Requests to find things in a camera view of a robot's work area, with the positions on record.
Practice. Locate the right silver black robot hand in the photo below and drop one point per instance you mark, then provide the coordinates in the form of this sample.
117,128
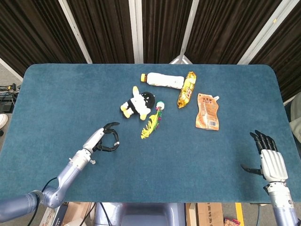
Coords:
274,164

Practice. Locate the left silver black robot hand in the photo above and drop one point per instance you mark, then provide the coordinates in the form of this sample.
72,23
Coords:
94,140

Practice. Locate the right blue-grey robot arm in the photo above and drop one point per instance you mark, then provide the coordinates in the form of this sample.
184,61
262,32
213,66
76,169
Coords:
282,202

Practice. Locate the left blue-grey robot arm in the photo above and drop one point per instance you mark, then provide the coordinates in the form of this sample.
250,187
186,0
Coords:
70,171

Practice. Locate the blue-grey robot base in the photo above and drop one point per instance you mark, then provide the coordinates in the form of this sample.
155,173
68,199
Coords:
145,214

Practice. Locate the blue felt table cover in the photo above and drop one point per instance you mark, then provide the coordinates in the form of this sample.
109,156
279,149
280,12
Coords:
70,94

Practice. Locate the person in light clothing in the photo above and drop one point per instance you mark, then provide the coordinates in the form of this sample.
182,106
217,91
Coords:
296,113

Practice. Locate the black white penguin plush toy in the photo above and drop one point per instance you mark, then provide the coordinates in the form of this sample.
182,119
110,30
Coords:
138,103

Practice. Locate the yellow feather cat toy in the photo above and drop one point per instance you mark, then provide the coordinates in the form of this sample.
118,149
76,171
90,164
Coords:
150,124

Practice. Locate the red snack packet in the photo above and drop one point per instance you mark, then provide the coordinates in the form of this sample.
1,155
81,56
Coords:
231,222

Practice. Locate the plain cardboard box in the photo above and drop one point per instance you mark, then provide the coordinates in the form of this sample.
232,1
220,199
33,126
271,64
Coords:
75,210

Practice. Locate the printed cardboard box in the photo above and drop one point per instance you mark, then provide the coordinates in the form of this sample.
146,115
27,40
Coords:
209,214

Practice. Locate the orange spout pouch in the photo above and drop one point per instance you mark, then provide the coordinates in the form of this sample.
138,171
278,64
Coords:
207,113

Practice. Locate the white navy printed box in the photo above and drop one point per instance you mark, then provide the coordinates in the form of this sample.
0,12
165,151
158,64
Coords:
56,217

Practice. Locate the white bottle with yellow cap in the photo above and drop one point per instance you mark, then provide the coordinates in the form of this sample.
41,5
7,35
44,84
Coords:
164,80

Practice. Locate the black adapter box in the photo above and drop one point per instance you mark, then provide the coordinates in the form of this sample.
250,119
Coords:
5,104

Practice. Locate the light wooden board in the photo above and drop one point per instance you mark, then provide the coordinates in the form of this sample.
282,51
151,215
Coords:
191,214

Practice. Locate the golden foil snack packet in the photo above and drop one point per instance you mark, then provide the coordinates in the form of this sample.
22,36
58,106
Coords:
187,90

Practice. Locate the dark brown pleated curtain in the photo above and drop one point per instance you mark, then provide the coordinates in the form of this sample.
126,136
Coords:
105,28

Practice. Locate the white metal frame post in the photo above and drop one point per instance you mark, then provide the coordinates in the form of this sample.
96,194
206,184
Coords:
10,69
75,31
263,35
188,28
288,100
136,30

